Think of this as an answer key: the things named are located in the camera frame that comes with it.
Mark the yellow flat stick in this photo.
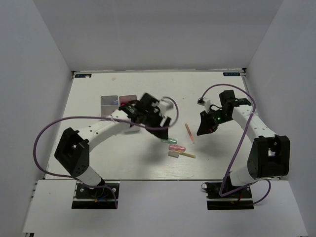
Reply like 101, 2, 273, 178
179, 152, 196, 158

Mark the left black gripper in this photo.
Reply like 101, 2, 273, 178
142, 108, 171, 140

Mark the orange pink pencil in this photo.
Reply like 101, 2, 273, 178
185, 123, 195, 144

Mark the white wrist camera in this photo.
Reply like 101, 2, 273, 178
158, 99, 173, 114
197, 97, 211, 113

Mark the white organizer bin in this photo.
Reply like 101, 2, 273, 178
100, 95, 119, 117
118, 94, 140, 134

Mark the right white organizer bin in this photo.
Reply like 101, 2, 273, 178
118, 94, 140, 134

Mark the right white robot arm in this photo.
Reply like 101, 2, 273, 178
197, 90, 290, 197

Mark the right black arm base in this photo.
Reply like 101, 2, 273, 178
201, 181, 254, 210

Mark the right blue table label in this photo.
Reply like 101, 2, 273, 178
223, 72, 240, 77

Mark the left white organizer bin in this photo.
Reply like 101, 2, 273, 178
100, 95, 119, 117

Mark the purple cable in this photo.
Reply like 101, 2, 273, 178
200, 84, 271, 205
33, 96, 180, 186

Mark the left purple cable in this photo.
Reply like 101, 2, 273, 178
33, 96, 180, 186

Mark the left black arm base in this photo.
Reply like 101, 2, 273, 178
72, 182, 120, 209

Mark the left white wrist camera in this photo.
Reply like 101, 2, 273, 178
158, 99, 173, 114

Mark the left blue table label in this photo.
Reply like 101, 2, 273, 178
75, 74, 92, 78

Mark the pink correction tape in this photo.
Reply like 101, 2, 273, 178
168, 144, 186, 152

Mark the green correction tape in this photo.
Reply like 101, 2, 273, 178
161, 138, 178, 144

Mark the blue table label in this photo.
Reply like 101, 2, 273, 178
75, 74, 92, 78
223, 72, 240, 77

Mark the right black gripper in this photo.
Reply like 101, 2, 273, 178
197, 109, 234, 136

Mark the pink cap black highlighter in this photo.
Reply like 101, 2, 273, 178
120, 98, 131, 104

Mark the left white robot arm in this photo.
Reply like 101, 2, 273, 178
54, 93, 175, 197

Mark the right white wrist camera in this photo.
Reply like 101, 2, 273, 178
197, 97, 211, 113

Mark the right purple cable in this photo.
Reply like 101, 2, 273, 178
200, 84, 271, 205

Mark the grey eraser block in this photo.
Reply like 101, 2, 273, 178
168, 151, 180, 158

